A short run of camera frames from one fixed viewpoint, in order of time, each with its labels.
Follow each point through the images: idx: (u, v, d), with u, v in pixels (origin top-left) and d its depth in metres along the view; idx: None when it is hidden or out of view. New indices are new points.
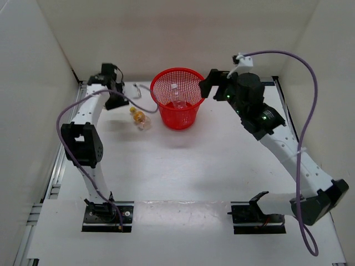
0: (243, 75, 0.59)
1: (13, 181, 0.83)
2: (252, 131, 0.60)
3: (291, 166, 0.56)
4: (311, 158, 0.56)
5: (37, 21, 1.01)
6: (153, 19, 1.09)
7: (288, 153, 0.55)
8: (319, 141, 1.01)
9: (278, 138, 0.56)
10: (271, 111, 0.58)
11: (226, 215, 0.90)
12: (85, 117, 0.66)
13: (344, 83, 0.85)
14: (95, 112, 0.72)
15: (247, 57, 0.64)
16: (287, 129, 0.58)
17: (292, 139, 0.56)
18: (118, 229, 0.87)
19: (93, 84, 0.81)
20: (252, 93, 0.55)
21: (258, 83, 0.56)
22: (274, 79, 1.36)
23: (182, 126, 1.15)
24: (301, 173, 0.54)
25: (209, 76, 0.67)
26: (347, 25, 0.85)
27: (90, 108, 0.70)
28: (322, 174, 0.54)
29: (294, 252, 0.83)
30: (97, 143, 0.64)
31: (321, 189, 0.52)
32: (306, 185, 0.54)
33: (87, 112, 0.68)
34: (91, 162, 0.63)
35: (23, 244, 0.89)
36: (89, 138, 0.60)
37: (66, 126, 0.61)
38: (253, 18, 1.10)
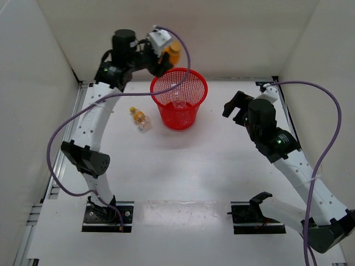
0: (255, 99, 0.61)
1: (13, 182, 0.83)
2: (266, 153, 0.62)
3: (303, 192, 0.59)
4: (325, 187, 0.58)
5: (37, 21, 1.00)
6: (153, 18, 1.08)
7: (303, 179, 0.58)
8: (319, 142, 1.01)
9: (292, 163, 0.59)
10: (286, 135, 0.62)
11: (226, 215, 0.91)
12: (85, 137, 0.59)
13: (344, 85, 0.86)
14: (99, 126, 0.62)
15: (273, 89, 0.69)
16: (302, 154, 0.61)
17: (306, 165, 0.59)
18: (118, 229, 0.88)
19: (101, 83, 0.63)
20: (263, 117, 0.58)
21: (269, 108, 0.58)
22: (274, 79, 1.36)
23: (182, 126, 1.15)
24: (314, 200, 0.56)
25: (234, 98, 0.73)
26: (347, 26, 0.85)
27: (93, 125, 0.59)
28: (336, 204, 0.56)
29: (295, 252, 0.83)
30: (102, 158, 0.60)
31: (334, 218, 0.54)
32: (319, 213, 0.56)
33: (89, 130, 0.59)
34: (94, 174, 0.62)
35: (23, 244, 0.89)
36: (89, 163, 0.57)
37: (66, 148, 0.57)
38: (253, 18, 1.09)
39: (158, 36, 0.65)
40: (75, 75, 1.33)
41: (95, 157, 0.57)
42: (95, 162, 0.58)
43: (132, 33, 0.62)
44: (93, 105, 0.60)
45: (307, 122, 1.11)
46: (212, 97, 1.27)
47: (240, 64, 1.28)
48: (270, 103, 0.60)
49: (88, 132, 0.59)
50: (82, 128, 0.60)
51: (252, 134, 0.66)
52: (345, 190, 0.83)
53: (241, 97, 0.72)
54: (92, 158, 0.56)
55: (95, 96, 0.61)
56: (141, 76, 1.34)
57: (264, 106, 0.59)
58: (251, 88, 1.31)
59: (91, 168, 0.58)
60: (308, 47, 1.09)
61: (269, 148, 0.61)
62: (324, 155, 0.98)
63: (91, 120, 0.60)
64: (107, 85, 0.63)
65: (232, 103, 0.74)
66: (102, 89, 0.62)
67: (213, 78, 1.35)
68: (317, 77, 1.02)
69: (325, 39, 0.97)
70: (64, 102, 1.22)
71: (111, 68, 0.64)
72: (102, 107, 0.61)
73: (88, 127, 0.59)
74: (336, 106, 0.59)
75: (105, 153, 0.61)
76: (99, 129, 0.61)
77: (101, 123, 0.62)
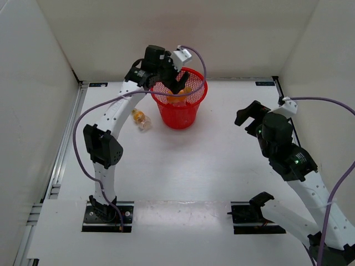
0: (271, 115, 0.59)
1: (13, 182, 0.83)
2: (282, 172, 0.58)
3: (318, 214, 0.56)
4: (340, 211, 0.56)
5: (37, 21, 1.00)
6: (153, 19, 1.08)
7: (318, 203, 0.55)
8: (319, 142, 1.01)
9: (308, 185, 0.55)
10: (303, 154, 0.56)
11: (226, 215, 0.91)
12: (108, 123, 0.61)
13: (344, 85, 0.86)
14: (122, 117, 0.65)
15: (292, 103, 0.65)
16: (318, 176, 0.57)
17: (322, 188, 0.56)
18: (118, 229, 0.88)
19: (130, 81, 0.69)
20: (279, 134, 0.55)
21: (286, 125, 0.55)
22: (274, 79, 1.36)
23: (182, 125, 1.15)
24: (329, 225, 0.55)
25: (250, 106, 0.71)
26: (348, 26, 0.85)
27: (117, 113, 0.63)
28: (349, 229, 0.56)
29: (294, 253, 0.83)
30: (117, 148, 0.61)
31: (348, 244, 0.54)
32: (332, 236, 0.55)
33: (112, 117, 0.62)
34: (105, 164, 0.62)
35: (23, 244, 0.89)
36: (106, 149, 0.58)
37: (89, 128, 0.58)
38: (254, 18, 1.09)
39: (181, 53, 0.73)
40: (75, 75, 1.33)
41: (113, 143, 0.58)
42: (112, 148, 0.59)
43: (163, 49, 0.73)
44: (120, 97, 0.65)
45: (307, 122, 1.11)
46: (212, 97, 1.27)
47: (240, 64, 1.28)
48: (287, 121, 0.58)
49: (111, 119, 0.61)
50: (107, 115, 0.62)
51: (266, 151, 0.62)
52: (346, 190, 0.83)
53: (255, 108, 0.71)
54: (112, 144, 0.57)
55: (122, 92, 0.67)
56: None
57: (280, 122, 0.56)
58: (251, 88, 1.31)
59: (107, 154, 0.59)
60: (308, 47, 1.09)
61: (285, 168, 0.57)
62: (324, 155, 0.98)
63: (117, 110, 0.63)
64: (135, 83, 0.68)
65: (245, 112, 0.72)
66: (130, 86, 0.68)
67: (214, 78, 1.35)
68: (317, 77, 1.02)
69: (326, 39, 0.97)
70: (64, 102, 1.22)
71: (141, 72, 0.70)
72: (127, 100, 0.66)
73: (112, 115, 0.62)
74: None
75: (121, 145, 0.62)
76: (120, 121, 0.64)
77: (124, 116, 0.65)
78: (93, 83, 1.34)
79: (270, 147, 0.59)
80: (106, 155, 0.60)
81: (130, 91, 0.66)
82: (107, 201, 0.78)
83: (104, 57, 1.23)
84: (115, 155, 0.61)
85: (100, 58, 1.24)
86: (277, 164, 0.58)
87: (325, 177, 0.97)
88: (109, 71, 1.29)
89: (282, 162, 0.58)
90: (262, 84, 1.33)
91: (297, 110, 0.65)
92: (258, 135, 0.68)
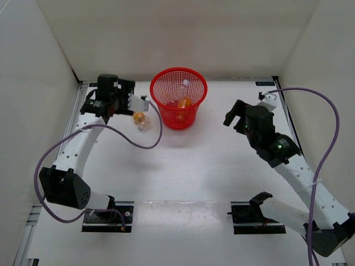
0: (253, 106, 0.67)
1: (13, 181, 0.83)
2: (268, 158, 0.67)
3: (306, 197, 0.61)
4: (327, 191, 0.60)
5: (37, 21, 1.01)
6: (153, 19, 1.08)
7: (304, 184, 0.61)
8: (319, 142, 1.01)
9: (293, 167, 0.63)
10: (285, 140, 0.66)
11: (226, 215, 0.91)
12: (69, 160, 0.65)
13: (344, 85, 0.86)
14: (84, 149, 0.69)
15: (272, 98, 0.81)
16: (301, 158, 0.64)
17: (307, 169, 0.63)
18: (120, 229, 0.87)
19: (87, 113, 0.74)
20: (260, 122, 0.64)
21: (265, 114, 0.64)
22: (274, 79, 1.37)
23: (182, 126, 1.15)
24: (318, 205, 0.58)
25: (235, 107, 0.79)
26: (348, 26, 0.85)
27: (77, 149, 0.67)
28: (338, 209, 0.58)
29: (294, 253, 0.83)
30: (83, 189, 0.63)
31: (337, 223, 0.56)
32: (321, 217, 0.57)
33: (73, 154, 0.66)
34: (75, 206, 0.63)
35: (23, 244, 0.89)
36: (70, 190, 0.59)
37: (46, 173, 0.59)
38: (253, 18, 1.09)
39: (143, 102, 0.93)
40: (75, 75, 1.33)
41: (77, 183, 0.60)
42: (77, 188, 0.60)
43: (113, 76, 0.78)
44: (79, 131, 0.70)
45: (307, 122, 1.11)
46: (212, 97, 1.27)
47: (239, 64, 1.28)
48: (268, 111, 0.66)
49: (72, 156, 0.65)
50: (67, 152, 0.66)
51: (252, 142, 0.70)
52: (346, 190, 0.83)
53: (240, 107, 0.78)
54: (75, 183, 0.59)
55: (80, 124, 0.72)
56: (140, 76, 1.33)
57: (260, 112, 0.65)
58: (251, 88, 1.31)
59: (73, 195, 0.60)
60: (308, 47, 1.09)
61: (270, 153, 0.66)
62: (324, 155, 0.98)
63: (75, 146, 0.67)
64: (92, 114, 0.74)
65: (232, 113, 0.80)
66: (88, 118, 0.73)
67: (213, 78, 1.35)
68: (317, 78, 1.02)
69: (326, 39, 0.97)
70: (64, 102, 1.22)
71: (97, 103, 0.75)
72: (87, 134, 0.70)
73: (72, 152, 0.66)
74: (334, 110, 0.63)
75: (87, 184, 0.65)
76: (82, 155, 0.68)
77: (85, 150, 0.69)
78: (93, 82, 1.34)
79: (255, 137, 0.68)
80: (71, 196, 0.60)
81: (87, 124, 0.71)
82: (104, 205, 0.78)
83: (103, 57, 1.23)
84: (82, 195, 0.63)
85: (100, 58, 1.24)
86: (262, 151, 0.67)
87: (325, 177, 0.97)
88: (109, 71, 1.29)
89: (266, 148, 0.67)
90: (262, 84, 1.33)
91: (276, 103, 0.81)
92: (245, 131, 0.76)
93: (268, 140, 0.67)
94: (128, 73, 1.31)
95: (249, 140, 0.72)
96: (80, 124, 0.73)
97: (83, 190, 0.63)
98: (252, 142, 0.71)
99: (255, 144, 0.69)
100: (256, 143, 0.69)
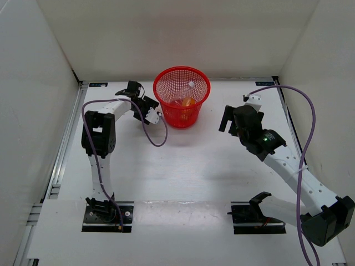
0: (239, 106, 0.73)
1: (13, 181, 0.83)
2: (257, 152, 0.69)
3: (294, 184, 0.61)
4: (314, 177, 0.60)
5: (37, 21, 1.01)
6: (153, 18, 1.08)
7: (290, 171, 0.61)
8: (319, 142, 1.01)
9: (279, 157, 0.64)
10: (273, 134, 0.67)
11: (226, 215, 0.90)
12: (107, 111, 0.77)
13: (345, 85, 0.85)
14: (117, 111, 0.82)
15: (256, 98, 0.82)
16: (287, 149, 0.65)
17: (293, 158, 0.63)
18: (118, 229, 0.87)
19: (120, 95, 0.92)
20: (246, 118, 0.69)
21: (251, 112, 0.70)
22: (274, 79, 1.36)
23: (185, 124, 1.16)
24: (305, 191, 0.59)
25: (224, 111, 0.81)
26: (348, 26, 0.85)
27: (114, 106, 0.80)
28: (326, 193, 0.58)
29: (294, 252, 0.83)
30: (113, 136, 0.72)
31: (325, 205, 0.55)
32: (310, 203, 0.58)
33: (111, 108, 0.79)
34: (104, 150, 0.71)
35: (23, 244, 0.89)
36: (106, 128, 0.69)
37: (90, 112, 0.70)
38: (253, 18, 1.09)
39: (156, 116, 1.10)
40: (75, 75, 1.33)
41: (113, 124, 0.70)
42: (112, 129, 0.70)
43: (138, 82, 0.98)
44: (115, 99, 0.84)
45: (307, 122, 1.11)
46: (212, 97, 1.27)
47: (239, 64, 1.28)
48: (253, 109, 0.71)
49: (110, 109, 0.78)
50: (106, 107, 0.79)
51: (242, 139, 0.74)
52: (346, 190, 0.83)
53: (229, 111, 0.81)
54: (112, 123, 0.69)
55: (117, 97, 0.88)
56: (140, 77, 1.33)
57: (247, 110, 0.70)
58: (251, 88, 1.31)
59: (107, 134, 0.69)
60: (308, 47, 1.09)
61: (258, 147, 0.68)
62: (324, 155, 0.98)
63: (112, 105, 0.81)
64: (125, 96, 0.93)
65: (224, 117, 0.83)
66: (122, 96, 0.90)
67: (214, 78, 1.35)
68: (317, 78, 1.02)
69: (326, 39, 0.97)
70: (64, 102, 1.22)
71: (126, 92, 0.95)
72: (122, 102, 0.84)
73: (111, 107, 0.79)
74: (308, 100, 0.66)
75: (115, 134, 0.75)
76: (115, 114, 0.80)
77: (117, 113, 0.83)
78: (93, 83, 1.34)
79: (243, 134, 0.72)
80: (105, 135, 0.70)
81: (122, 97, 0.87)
82: (107, 198, 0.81)
83: (103, 57, 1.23)
84: (110, 141, 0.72)
85: (100, 58, 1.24)
86: (250, 146, 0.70)
87: (325, 177, 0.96)
88: (109, 70, 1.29)
89: (254, 143, 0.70)
90: (262, 83, 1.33)
91: (261, 102, 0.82)
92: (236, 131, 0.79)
93: (256, 137, 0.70)
94: (128, 73, 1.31)
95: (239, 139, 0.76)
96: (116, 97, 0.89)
97: (112, 136, 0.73)
98: (242, 140, 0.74)
99: (245, 141, 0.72)
100: (246, 140, 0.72)
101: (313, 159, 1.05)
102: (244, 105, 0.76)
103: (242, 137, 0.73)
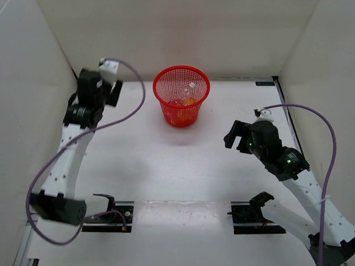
0: (255, 122, 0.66)
1: (13, 180, 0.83)
2: (276, 172, 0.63)
3: (314, 212, 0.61)
4: (335, 208, 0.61)
5: (37, 21, 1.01)
6: (153, 18, 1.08)
7: (313, 200, 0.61)
8: (319, 142, 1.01)
9: (302, 184, 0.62)
10: (294, 153, 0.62)
11: (226, 215, 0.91)
12: (57, 184, 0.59)
13: (344, 84, 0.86)
14: (72, 168, 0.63)
15: (267, 112, 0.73)
16: (310, 174, 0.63)
17: (315, 186, 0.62)
18: (118, 229, 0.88)
19: (70, 125, 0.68)
20: (265, 136, 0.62)
21: (271, 128, 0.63)
22: (274, 79, 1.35)
23: (183, 124, 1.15)
24: (325, 222, 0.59)
25: (235, 126, 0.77)
26: (348, 24, 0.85)
27: (64, 169, 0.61)
28: (346, 226, 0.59)
29: (294, 253, 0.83)
30: (76, 208, 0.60)
31: (344, 240, 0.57)
32: (329, 234, 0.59)
33: (61, 175, 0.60)
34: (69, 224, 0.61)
35: (23, 244, 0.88)
36: (63, 213, 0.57)
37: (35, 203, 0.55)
38: (253, 17, 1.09)
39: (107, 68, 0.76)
40: (76, 75, 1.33)
41: (70, 203, 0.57)
42: (70, 210, 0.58)
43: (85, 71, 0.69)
44: (64, 148, 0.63)
45: (307, 122, 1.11)
46: (212, 97, 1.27)
47: (240, 64, 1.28)
48: (272, 124, 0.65)
49: (60, 178, 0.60)
50: (54, 174, 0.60)
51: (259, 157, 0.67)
52: (346, 190, 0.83)
53: (239, 126, 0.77)
54: (67, 205, 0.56)
55: (65, 139, 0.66)
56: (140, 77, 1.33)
57: (265, 126, 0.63)
58: (252, 88, 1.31)
59: (65, 217, 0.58)
60: (308, 46, 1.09)
61: (279, 167, 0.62)
62: (324, 155, 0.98)
63: (62, 165, 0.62)
64: (77, 125, 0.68)
65: (232, 133, 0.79)
66: (73, 131, 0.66)
67: (214, 78, 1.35)
68: (317, 77, 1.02)
69: (326, 38, 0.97)
70: (64, 102, 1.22)
71: (80, 110, 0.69)
72: (72, 148, 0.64)
73: (60, 172, 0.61)
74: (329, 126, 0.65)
75: (80, 200, 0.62)
76: (71, 174, 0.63)
77: (73, 167, 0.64)
78: None
79: (261, 152, 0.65)
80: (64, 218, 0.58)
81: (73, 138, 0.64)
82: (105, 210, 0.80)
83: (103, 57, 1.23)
84: (76, 213, 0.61)
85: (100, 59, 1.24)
86: (270, 166, 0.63)
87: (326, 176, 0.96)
88: None
89: (275, 162, 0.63)
90: (262, 84, 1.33)
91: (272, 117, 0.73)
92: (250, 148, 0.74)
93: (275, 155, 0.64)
94: (128, 73, 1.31)
95: (257, 157, 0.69)
96: (65, 138, 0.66)
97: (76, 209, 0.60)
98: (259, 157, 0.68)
99: (263, 160, 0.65)
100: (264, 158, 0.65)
101: (313, 159, 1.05)
102: (257, 121, 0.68)
103: (260, 155, 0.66)
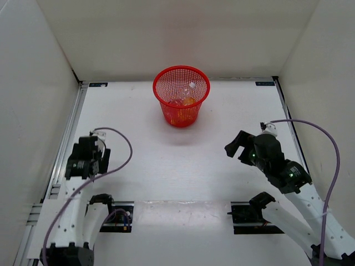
0: (259, 134, 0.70)
1: (13, 181, 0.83)
2: (279, 185, 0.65)
3: (315, 225, 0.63)
4: (336, 221, 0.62)
5: (37, 21, 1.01)
6: (153, 19, 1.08)
7: (314, 214, 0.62)
8: (319, 143, 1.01)
9: (304, 198, 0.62)
10: (298, 168, 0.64)
11: (226, 215, 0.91)
12: (67, 235, 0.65)
13: (344, 85, 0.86)
14: (79, 215, 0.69)
15: (273, 127, 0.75)
16: (312, 187, 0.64)
17: (317, 199, 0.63)
18: (118, 229, 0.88)
19: (72, 177, 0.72)
20: (268, 150, 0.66)
21: (274, 142, 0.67)
22: (275, 79, 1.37)
23: (183, 124, 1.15)
24: (326, 235, 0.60)
25: (238, 137, 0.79)
26: (348, 25, 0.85)
27: (72, 219, 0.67)
28: (346, 238, 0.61)
29: (293, 252, 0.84)
30: (86, 254, 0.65)
31: (345, 253, 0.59)
32: (330, 246, 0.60)
33: (69, 226, 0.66)
34: None
35: (23, 244, 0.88)
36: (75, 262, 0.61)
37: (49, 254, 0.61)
38: (254, 18, 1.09)
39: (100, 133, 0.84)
40: (75, 75, 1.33)
41: (80, 251, 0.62)
42: (82, 258, 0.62)
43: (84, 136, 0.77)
44: (70, 199, 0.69)
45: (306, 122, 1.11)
46: (212, 97, 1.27)
47: (240, 64, 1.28)
48: (275, 139, 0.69)
49: (69, 228, 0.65)
50: (63, 226, 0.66)
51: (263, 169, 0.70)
52: (346, 191, 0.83)
53: (244, 136, 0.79)
54: (79, 253, 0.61)
55: (69, 192, 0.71)
56: (140, 77, 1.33)
57: (269, 140, 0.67)
58: (251, 88, 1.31)
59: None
60: (308, 47, 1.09)
61: (281, 181, 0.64)
62: (323, 155, 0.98)
63: (71, 215, 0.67)
64: (79, 176, 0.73)
65: (236, 143, 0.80)
66: (75, 182, 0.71)
67: (214, 78, 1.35)
68: (317, 78, 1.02)
69: (326, 39, 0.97)
70: (64, 102, 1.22)
71: (80, 163, 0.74)
72: (77, 198, 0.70)
73: (69, 223, 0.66)
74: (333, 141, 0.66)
75: (89, 248, 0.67)
76: (79, 223, 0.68)
77: (80, 215, 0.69)
78: (93, 83, 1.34)
79: (265, 164, 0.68)
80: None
81: (77, 189, 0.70)
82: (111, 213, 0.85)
83: (103, 57, 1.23)
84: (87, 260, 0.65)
85: (100, 59, 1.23)
86: (273, 179, 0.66)
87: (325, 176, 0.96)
88: (109, 70, 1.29)
89: (278, 175, 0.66)
90: (262, 84, 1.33)
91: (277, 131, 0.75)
92: (253, 159, 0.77)
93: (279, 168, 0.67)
94: (128, 73, 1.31)
95: (261, 169, 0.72)
96: (69, 190, 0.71)
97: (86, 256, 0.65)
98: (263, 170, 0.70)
99: (267, 173, 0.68)
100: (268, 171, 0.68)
101: (313, 159, 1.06)
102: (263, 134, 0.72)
103: (264, 168, 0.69)
